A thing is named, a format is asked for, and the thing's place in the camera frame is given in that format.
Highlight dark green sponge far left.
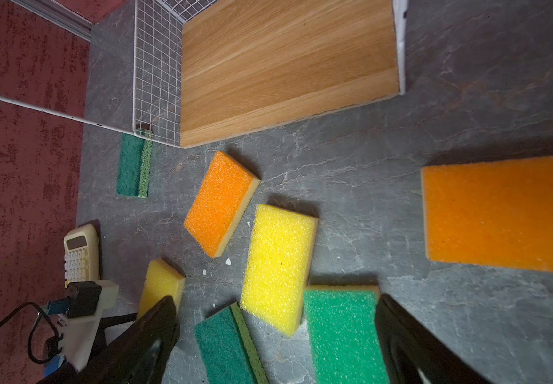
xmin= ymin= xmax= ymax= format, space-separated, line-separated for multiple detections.
xmin=116 ymin=130 xmax=153 ymax=198

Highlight dark green sponge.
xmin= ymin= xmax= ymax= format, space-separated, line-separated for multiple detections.
xmin=195 ymin=302 xmax=268 ymax=383
xmin=116 ymin=130 xmax=153 ymax=198

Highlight light green sponge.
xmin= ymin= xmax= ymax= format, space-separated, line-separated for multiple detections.
xmin=304 ymin=286 xmax=389 ymax=383

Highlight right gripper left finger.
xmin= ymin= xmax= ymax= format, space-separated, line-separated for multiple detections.
xmin=72 ymin=295 xmax=180 ymax=383

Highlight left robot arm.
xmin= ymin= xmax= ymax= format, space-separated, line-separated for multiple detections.
xmin=44 ymin=280 xmax=137 ymax=379

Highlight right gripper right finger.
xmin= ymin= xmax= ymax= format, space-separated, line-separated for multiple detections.
xmin=375 ymin=294 xmax=488 ymax=383

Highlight orange sponge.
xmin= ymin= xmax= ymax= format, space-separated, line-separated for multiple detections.
xmin=421 ymin=156 xmax=553 ymax=273
xmin=184 ymin=151 xmax=260 ymax=258

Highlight dark green sponge lower centre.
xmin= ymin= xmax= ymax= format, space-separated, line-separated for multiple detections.
xmin=195 ymin=302 xmax=268 ymax=383

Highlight white wire wooden shelf rack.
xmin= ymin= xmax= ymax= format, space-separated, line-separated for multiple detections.
xmin=0 ymin=0 xmax=409 ymax=149

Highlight cream calculator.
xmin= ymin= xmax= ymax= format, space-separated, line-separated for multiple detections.
xmin=63 ymin=223 xmax=100 ymax=287

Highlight yellow sponge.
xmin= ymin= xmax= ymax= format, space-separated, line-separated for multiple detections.
xmin=137 ymin=259 xmax=185 ymax=318
xmin=241 ymin=204 xmax=319 ymax=337

